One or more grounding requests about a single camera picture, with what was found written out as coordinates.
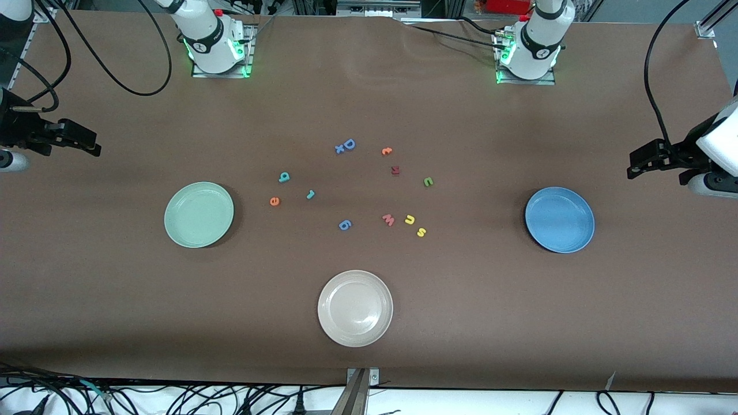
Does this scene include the blue plate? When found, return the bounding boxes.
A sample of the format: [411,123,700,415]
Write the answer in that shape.
[524,186,596,254]

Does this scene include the green plate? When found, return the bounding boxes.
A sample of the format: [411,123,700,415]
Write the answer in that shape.
[164,182,235,249]

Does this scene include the red box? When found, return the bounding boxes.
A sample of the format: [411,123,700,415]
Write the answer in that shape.
[484,0,534,15]

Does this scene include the grey metal box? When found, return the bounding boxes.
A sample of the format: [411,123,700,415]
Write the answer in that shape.
[336,0,421,18]

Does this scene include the beige plate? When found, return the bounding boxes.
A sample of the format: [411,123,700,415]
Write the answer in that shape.
[317,270,394,348]

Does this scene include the brown table cover sheet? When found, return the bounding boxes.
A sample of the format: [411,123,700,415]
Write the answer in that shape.
[0,10,738,393]

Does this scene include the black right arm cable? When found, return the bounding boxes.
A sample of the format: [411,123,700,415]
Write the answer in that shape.
[0,0,174,113]

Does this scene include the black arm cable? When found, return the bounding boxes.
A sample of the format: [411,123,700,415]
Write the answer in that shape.
[643,0,691,145]
[0,0,174,113]

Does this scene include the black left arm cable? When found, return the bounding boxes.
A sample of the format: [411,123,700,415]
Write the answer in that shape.
[643,0,691,145]

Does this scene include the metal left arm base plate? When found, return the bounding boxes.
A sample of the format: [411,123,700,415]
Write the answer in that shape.
[495,29,557,86]

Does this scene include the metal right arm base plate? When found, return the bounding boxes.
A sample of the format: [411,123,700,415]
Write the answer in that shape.
[192,26,254,78]

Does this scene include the black base power cable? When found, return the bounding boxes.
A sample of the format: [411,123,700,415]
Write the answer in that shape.
[401,16,514,51]

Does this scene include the tangled black floor cables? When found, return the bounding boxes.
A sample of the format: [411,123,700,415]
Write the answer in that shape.
[0,362,323,415]

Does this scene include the aluminium camera post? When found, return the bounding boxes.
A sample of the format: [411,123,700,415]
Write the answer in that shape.
[330,368,380,415]

